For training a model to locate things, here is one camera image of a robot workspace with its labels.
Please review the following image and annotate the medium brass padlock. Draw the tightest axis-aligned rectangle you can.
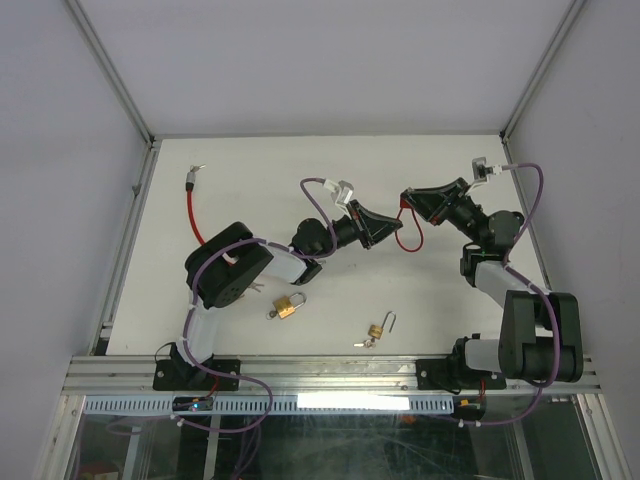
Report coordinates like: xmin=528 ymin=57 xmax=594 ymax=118
xmin=266 ymin=292 xmax=307 ymax=320

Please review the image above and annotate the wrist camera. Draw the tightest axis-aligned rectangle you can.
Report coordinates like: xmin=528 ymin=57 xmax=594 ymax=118
xmin=468 ymin=157 xmax=503 ymax=192
xmin=330 ymin=180 xmax=354 ymax=212

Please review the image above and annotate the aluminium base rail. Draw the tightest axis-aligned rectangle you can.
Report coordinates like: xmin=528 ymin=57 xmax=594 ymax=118
xmin=62 ymin=353 xmax=606 ymax=399

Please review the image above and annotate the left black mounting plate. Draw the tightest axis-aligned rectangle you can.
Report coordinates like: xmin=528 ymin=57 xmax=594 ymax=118
xmin=152 ymin=359 xmax=239 ymax=392

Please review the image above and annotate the thick red cable lock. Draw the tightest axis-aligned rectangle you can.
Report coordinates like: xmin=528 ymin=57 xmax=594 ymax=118
xmin=185 ymin=164 xmax=206 ymax=246

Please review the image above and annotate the black mounting plate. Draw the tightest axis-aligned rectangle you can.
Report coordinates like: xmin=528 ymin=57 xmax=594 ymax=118
xmin=415 ymin=358 xmax=507 ymax=394
xmin=152 ymin=359 xmax=239 ymax=392

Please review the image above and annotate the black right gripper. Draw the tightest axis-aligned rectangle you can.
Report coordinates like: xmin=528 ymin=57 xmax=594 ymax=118
xmin=400 ymin=177 xmax=484 ymax=248

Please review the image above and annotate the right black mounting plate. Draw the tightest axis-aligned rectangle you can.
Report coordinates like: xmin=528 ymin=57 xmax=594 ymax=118
xmin=415 ymin=358 xmax=507 ymax=394

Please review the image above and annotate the red thin-cable padlock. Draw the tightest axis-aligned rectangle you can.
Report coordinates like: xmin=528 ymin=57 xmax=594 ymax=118
xmin=394 ymin=196 xmax=426 ymax=254

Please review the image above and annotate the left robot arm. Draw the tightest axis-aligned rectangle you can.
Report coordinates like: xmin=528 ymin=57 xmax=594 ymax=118
xmin=170 ymin=200 xmax=402 ymax=389

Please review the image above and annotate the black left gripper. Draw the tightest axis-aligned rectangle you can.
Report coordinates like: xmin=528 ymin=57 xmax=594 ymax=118
xmin=312 ymin=198 xmax=401 ymax=259

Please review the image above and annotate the right aluminium frame post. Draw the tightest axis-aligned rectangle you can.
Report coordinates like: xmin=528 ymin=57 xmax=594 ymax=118
xmin=499 ymin=0 xmax=589 ymax=145

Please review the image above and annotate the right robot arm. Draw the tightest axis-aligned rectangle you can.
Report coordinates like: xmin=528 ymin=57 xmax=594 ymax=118
xmin=400 ymin=178 xmax=584 ymax=391

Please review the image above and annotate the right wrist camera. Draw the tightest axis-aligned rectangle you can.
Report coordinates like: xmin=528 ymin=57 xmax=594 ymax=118
xmin=468 ymin=157 xmax=503 ymax=192

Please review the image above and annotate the left aluminium frame post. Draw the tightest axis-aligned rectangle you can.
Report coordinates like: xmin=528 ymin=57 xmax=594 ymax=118
xmin=62 ymin=0 xmax=155 ymax=148

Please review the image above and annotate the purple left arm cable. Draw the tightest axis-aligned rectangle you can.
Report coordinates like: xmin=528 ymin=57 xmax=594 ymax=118
xmin=182 ymin=177 xmax=337 ymax=366

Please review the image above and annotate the white slotted cable duct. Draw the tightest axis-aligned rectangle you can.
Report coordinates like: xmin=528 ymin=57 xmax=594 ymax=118
xmin=84 ymin=392 xmax=454 ymax=416

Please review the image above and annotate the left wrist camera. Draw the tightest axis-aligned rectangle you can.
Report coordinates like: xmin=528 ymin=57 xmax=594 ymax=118
xmin=330 ymin=180 xmax=354 ymax=212

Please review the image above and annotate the large brass padlock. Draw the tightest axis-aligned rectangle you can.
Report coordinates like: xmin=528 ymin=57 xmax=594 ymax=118
xmin=240 ymin=282 xmax=265 ymax=298

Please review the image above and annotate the aluminium frame post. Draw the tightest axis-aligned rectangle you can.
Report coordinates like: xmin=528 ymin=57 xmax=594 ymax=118
xmin=62 ymin=0 xmax=155 ymax=148
xmin=499 ymin=0 xmax=589 ymax=145

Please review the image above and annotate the small brass long-shackle padlock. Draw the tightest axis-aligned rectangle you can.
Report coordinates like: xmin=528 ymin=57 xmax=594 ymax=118
xmin=353 ymin=311 xmax=397 ymax=349

